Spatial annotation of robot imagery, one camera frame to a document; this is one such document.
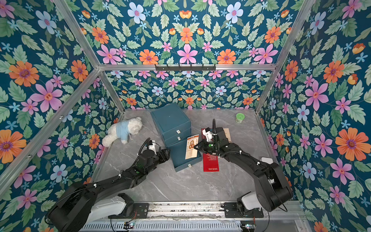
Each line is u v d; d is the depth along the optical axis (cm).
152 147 78
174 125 82
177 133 84
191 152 83
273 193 45
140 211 74
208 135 80
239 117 109
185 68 92
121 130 99
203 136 82
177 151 98
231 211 73
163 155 77
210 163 91
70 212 41
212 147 73
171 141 86
